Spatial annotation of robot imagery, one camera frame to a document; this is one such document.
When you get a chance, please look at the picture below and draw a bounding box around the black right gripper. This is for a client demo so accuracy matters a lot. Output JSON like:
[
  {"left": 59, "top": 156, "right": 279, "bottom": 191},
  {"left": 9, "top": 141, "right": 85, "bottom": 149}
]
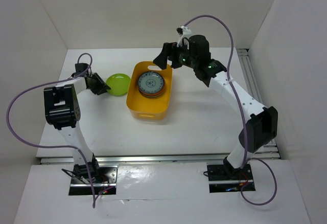
[{"left": 153, "top": 40, "right": 198, "bottom": 70}]

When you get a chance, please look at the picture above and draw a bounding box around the green plate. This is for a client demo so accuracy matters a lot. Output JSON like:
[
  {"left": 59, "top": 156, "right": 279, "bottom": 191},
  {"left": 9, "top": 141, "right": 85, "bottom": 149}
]
[{"left": 106, "top": 73, "right": 131, "bottom": 96}]

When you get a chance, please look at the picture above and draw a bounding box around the blue floral plate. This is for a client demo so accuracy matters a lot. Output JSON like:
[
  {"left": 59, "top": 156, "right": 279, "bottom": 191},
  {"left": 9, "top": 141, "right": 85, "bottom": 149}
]
[{"left": 137, "top": 71, "right": 165, "bottom": 95}]

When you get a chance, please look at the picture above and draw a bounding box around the orange plate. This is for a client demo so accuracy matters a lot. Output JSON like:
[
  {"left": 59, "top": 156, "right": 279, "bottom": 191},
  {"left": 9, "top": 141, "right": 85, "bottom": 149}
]
[
  {"left": 141, "top": 92, "right": 164, "bottom": 98},
  {"left": 138, "top": 84, "right": 166, "bottom": 94}
]

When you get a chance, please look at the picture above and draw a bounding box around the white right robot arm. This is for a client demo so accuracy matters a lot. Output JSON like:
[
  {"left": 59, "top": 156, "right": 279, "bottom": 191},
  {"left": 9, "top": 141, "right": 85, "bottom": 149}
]
[{"left": 153, "top": 35, "right": 278, "bottom": 179}]

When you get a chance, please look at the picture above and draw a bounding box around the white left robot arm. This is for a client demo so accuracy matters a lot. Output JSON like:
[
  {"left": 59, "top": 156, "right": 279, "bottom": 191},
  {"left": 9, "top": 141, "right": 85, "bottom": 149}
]
[{"left": 43, "top": 63, "right": 110, "bottom": 183}]

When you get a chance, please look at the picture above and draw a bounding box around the yellow plastic bin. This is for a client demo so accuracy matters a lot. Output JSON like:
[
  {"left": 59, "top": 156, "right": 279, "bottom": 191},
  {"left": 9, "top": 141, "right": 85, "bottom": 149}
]
[{"left": 126, "top": 61, "right": 173, "bottom": 120}]

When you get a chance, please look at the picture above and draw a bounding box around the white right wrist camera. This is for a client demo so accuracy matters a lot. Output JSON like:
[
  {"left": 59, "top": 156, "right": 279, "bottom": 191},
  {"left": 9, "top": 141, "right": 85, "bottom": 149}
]
[{"left": 176, "top": 26, "right": 192, "bottom": 47}]

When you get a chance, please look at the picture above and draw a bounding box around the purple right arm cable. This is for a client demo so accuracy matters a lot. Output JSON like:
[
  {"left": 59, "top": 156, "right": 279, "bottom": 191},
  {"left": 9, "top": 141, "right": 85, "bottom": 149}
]
[{"left": 183, "top": 15, "right": 277, "bottom": 206}]

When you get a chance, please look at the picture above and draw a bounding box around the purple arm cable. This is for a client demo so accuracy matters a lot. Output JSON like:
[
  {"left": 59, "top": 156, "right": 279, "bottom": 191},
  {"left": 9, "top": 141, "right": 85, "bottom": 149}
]
[
  {"left": 5, "top": 53, "right": 118, "bottom": 209},
  {"left": 183, "top": 15, "right": 277, "bottom": 206}
]

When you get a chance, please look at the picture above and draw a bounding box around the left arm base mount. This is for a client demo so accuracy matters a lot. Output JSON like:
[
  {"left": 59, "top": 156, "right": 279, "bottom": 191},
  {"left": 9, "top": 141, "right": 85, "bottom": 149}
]
[{"left": 61, "top": 165, "right": 118, "bottom": 196}]

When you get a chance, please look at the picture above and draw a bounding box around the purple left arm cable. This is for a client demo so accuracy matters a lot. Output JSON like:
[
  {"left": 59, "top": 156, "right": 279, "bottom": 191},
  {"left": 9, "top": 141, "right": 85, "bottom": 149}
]
[{"left": 5, "top": 53, "right": 118, "bottom": 209}]

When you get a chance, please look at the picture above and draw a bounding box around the aluminium rail front edge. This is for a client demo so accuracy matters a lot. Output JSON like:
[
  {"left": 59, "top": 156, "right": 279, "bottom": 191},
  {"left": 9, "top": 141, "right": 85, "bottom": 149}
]
[{"left": 38, "top": 153, "right": 236, "bottom": 164}]

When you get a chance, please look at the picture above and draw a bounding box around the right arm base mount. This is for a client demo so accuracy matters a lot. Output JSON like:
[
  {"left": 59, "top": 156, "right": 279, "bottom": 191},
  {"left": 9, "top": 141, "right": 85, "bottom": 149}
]
[{"left": 203, "top": 164, "right": 255, "bottom": 193}]

